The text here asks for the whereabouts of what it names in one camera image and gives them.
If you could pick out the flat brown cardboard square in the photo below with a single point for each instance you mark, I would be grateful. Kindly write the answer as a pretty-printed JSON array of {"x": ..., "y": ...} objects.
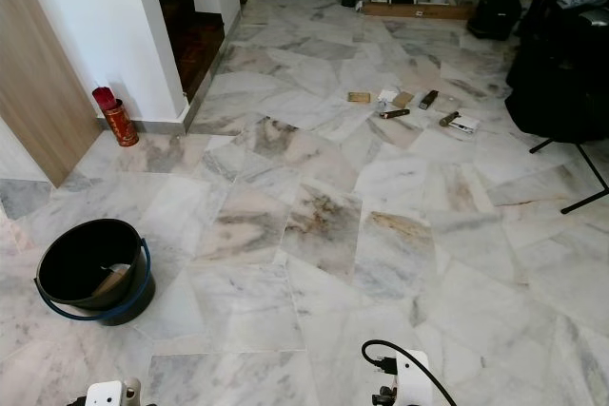
[{"x": 402, "y": 100}]

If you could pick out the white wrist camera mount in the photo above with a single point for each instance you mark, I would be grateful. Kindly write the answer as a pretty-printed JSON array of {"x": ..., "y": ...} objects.
[
  {"x": 412, "y": 377},
  {"x": 109, "y": 395}
]

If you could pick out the torn brown cardboard scrap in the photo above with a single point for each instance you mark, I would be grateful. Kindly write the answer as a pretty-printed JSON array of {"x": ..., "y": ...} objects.
[{"x": 111, "y": 282}]

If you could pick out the medium black bag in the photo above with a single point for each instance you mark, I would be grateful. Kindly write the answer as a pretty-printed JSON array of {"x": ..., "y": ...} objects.
[{"x": 547, "y": 40}]

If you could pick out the red cylindrical tin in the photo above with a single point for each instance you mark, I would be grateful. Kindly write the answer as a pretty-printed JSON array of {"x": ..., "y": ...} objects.
[{"x": 120, "y": 125}]

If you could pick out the light wooden door panel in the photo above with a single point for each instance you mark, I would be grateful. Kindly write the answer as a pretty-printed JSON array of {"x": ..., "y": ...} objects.
[{"x": 38, "y": 54}]

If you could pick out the black bar wrapper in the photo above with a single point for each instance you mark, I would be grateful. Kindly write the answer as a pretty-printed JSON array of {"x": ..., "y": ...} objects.
[{"x": 428, "y": 99}]

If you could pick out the dark brown bar wrapper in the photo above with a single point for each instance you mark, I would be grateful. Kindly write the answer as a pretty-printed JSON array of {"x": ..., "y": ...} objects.
[{"x": 394, "y": 113}]

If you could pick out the clear plastic bag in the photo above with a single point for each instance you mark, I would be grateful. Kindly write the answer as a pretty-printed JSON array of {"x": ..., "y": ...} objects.
[{"x": 449, "y": 100}]

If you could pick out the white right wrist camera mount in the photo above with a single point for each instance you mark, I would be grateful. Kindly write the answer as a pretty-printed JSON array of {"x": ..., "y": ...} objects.
[{"x": 412, "y": 377}]

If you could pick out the dark wooden staircase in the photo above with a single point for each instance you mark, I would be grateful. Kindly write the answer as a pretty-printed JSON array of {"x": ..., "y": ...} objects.
[{"x": 195, "y": 40}]

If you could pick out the short brown stick wrapper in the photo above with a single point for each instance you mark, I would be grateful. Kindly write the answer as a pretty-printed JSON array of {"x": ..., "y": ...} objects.
[{"x": 449, "y": 118}]

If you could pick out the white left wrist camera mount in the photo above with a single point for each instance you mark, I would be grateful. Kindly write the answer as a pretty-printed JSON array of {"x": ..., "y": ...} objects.
[{"x": 109, "y": 395}]

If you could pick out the small gold box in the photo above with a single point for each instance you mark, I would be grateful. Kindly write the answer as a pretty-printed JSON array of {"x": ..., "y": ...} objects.
[{"x": 359, "y": 97}]

